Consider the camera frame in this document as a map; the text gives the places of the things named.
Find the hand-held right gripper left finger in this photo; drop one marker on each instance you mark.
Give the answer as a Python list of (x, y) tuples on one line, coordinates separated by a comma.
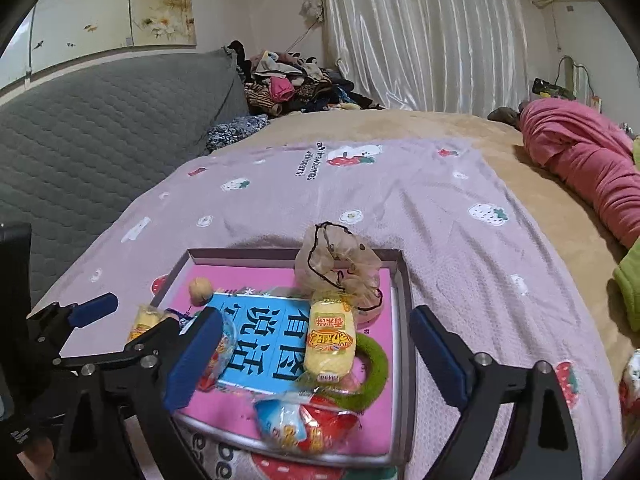
[(192, 355)]

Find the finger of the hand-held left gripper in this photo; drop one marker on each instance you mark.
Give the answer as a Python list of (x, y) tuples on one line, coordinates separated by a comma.
[(95, 306), (150, 340)]

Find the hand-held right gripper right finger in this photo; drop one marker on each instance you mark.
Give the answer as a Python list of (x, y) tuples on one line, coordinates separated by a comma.
[(440, 355)]

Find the yellow cake packet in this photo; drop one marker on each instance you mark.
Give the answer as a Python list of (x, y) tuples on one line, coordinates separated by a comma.
[(145, 320), (330, 340)]

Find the blue cookie packet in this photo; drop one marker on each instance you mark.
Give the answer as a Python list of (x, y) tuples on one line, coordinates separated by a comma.
[(185, 316)]

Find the grey shallow cardboard box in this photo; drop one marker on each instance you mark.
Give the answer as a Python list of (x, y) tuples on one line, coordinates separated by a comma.
[(397, 360)]

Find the walnut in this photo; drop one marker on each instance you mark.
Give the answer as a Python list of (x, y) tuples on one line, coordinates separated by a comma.
[(201, 291)]

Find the blue and red snack packet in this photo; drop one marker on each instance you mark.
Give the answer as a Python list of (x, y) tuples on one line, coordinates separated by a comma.
[(295, 425)]

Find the beige dotted mesh scrunchie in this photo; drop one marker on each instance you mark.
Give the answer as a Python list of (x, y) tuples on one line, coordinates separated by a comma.
[(340, 260)]

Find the pink strawberry printed bedsheet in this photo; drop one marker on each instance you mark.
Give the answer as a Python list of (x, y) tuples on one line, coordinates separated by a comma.
[(450, 240)]

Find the grey quilted headboard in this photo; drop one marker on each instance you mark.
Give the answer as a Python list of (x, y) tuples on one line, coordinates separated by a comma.
[(100, 135)]

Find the tan bed cover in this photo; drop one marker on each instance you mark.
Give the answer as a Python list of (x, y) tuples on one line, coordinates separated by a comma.
[(550, 210)]

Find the red and white snack packet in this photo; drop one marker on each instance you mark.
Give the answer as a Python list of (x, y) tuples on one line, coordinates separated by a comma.
[(632, 380)]

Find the green blanket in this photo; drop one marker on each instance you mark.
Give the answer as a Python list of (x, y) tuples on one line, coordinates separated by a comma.
[(630, 285)]

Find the blue patterned cloth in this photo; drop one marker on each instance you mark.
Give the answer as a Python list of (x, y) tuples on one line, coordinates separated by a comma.
[(235, 132)]

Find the pink blanket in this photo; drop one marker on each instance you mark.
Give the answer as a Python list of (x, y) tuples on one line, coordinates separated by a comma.
[(575, 150)]

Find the brown cloth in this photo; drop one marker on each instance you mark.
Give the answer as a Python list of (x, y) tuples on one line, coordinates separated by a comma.
[(505, 114)]

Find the pile of clothes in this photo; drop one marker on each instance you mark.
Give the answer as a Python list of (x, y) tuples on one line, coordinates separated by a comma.
[(290, 85)]

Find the black green patterned item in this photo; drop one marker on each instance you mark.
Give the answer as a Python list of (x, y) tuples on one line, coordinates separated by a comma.
[(550, 89)]

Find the white metal chair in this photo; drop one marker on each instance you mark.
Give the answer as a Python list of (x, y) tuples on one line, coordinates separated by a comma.
[(580, 80)]

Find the white curtain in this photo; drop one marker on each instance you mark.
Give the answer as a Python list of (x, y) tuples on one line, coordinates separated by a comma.
[(425, 35)]

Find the floral wall poster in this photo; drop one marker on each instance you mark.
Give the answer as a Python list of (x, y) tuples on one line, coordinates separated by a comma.
[(100, 10)]

